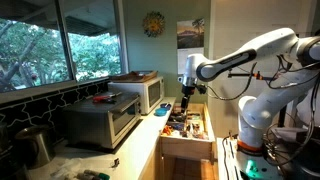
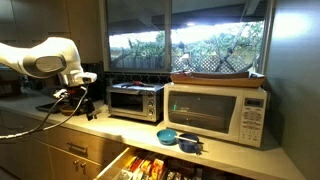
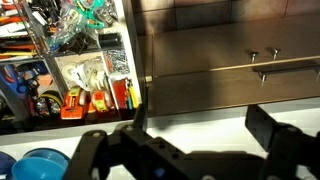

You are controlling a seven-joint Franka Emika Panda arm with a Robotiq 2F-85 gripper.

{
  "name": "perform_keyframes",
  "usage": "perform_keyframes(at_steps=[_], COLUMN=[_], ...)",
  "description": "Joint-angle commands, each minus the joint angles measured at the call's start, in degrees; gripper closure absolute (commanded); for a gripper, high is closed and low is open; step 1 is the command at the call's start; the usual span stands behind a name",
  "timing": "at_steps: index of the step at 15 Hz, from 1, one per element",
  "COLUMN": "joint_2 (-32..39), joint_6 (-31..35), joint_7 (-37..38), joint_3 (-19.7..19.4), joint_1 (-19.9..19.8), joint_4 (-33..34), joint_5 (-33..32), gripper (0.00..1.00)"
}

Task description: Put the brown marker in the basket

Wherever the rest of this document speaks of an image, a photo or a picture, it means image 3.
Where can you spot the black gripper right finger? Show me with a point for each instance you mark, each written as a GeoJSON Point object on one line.
{"type": "Point", "coordinates": [293, 146]}

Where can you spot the yellow highlighter pen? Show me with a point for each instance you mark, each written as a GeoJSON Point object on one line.
{"type": "Point", "coordinates": [133, 95]}

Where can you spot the light blue plastic bowl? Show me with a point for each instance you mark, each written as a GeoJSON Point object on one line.
{"type": "Point", "coordinates": [36, 170]}
{"type": "Point", "coordinates": [50, 154]}

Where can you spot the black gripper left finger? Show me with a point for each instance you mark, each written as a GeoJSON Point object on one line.
{"type": "Point", "coordinates": [100, 150]}

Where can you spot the bag of paper clips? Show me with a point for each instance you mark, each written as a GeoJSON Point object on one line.
{"type": "Point", "coordinates": [116, 61]}

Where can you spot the teal plastic tape dispenser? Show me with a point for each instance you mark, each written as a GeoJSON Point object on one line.
{"type": "Point", "coordinates": [90, 11]}

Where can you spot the orange tape dispenser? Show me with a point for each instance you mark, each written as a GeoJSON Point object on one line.
{"type": "Point", "coordinates": [100, 101]}
{"type": "Point", "coordinates": [71, 106]}

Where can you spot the black binder clips pile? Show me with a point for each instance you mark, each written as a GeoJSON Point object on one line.
{"type": "Point", "coordinates": [78, 41]}

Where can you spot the white shelf organizer unit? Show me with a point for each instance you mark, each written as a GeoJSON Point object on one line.
{"type": "Point", "coordinates": [131, 63]}

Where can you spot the red cardboard box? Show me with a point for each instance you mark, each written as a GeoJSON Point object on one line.
{"type": "Point", "coordinates": [120, 93]}

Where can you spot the dark blue plastic bowl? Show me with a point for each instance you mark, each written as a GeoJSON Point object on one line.
{"type": "Point", "coordinates": [5, 163]}

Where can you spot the white tape rolls pile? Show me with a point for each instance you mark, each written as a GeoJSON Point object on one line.
{"type": "Point", "coordinates": [88, 75]}

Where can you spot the brown wooden drawer cabinet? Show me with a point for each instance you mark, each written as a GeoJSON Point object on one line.
{"type": "Point", "coordinates": [206, 40]}

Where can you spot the black tape roll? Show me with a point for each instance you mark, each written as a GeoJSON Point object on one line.
{"type": "Point", "coordinates": [50, 103]}

